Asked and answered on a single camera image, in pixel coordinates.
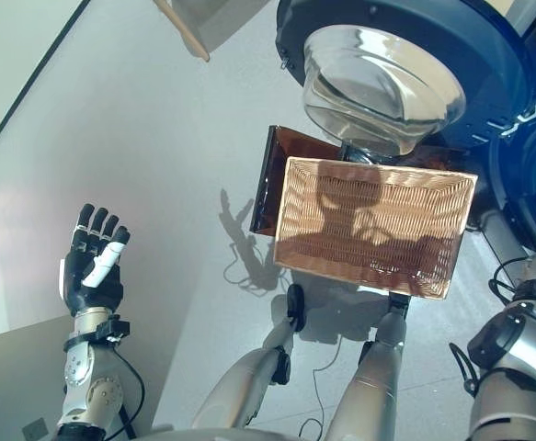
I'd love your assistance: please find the dark grey washing machine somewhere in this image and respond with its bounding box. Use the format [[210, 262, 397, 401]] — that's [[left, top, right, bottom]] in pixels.
[[432, 0, 536, 258]]

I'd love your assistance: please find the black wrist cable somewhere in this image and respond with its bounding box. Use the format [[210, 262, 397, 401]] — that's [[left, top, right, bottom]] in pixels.
[[106, 342, 147, 441], [492, 256, 533, 300]]

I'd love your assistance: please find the silver right robot leg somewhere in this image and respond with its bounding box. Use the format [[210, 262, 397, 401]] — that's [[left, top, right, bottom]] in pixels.
[[331, 291, 411, 441]]

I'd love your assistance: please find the light wicker laundry basket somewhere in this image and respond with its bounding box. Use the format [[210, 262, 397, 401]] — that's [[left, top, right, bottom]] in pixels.
[[272, 155, 479, 302]]

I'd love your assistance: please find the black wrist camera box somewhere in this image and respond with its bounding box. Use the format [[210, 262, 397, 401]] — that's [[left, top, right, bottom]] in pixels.
[[97, 320, 131, 344]]

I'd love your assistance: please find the grey tape square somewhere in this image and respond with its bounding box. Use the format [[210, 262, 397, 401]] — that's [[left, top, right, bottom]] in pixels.
[[21, 416, 51, 441]]

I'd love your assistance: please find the white chair with wooden legs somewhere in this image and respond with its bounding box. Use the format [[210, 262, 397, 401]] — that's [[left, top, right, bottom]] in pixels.
[[152, 0, 211, 63]]

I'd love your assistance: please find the round glass washing machine door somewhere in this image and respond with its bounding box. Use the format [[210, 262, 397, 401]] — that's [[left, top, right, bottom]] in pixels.
[[274, 0, 533, 155]]

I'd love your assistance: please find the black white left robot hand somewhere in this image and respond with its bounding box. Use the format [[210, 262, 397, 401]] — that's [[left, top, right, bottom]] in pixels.
[[58, 203, 131, 316]]

